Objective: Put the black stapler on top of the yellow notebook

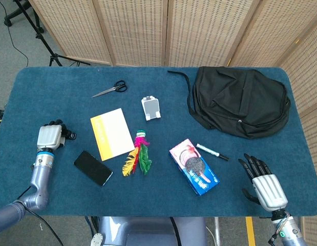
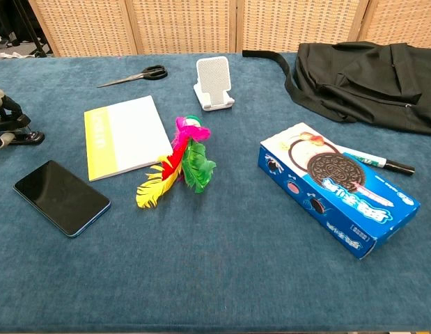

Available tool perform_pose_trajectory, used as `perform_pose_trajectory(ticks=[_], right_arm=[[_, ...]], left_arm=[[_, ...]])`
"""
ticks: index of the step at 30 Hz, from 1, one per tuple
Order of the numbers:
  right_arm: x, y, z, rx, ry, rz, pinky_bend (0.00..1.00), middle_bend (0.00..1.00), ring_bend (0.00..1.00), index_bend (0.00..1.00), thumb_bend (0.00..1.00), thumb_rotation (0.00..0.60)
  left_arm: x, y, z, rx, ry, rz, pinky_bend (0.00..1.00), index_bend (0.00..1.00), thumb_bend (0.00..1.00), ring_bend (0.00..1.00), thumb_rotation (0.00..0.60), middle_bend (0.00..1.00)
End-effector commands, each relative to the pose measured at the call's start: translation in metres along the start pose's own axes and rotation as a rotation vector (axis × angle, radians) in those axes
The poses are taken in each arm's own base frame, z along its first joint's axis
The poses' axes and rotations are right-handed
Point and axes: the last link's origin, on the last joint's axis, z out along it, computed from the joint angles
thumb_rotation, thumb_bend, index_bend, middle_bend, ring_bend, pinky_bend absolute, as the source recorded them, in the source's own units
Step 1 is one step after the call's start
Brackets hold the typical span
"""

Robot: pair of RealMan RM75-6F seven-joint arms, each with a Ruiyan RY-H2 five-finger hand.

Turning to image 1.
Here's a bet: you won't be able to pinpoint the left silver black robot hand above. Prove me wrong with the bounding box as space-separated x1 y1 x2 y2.
36 119 68 151

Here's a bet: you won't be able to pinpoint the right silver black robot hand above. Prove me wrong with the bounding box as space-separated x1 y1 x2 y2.
238 153 288 212

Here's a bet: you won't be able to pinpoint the black stapler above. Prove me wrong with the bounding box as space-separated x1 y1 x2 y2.
61 124 77 141

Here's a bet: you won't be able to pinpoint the white and yellow notebook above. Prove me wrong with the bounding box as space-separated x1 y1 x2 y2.
90 108 135 161

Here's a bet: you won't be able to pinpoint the white phone stand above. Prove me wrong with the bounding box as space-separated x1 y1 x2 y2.
141 95 161 121

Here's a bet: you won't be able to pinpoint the black smartphone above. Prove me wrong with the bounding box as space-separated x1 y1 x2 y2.
73 150 114 187

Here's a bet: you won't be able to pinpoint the white marker pen black cap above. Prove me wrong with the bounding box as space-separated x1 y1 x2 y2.
196 143 229 161

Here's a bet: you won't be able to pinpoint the blue Oreo cookie box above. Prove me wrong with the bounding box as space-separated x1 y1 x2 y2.
168 138 220 197

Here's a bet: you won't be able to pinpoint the black backpack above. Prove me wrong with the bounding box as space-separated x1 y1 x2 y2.
167 66 291 139

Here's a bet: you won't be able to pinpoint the colourful feather shuttlecock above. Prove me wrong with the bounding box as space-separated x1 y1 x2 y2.
121 130 153 177

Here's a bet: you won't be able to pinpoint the black tripod stand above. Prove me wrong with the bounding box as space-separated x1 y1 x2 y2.
14 0 91 67

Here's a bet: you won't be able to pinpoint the blue table cloth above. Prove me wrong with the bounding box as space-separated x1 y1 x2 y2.
0 67 317 217

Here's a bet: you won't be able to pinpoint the black office chair base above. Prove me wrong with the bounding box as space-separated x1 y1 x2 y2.
4 0 45 33

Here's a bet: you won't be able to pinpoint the blue-grey robot torso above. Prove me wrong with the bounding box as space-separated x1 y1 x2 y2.
90 216 207 246

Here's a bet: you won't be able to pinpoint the wicker folding screen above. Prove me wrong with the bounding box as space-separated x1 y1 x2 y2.
29 0 317 246

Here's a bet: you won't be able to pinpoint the black handled scissors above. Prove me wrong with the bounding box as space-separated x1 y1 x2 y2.
91 80 128 98

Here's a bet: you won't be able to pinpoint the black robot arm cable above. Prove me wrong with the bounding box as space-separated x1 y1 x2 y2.
17 186 65 246

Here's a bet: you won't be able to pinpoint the thin black floor cable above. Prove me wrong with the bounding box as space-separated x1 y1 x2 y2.
1 0 30 67

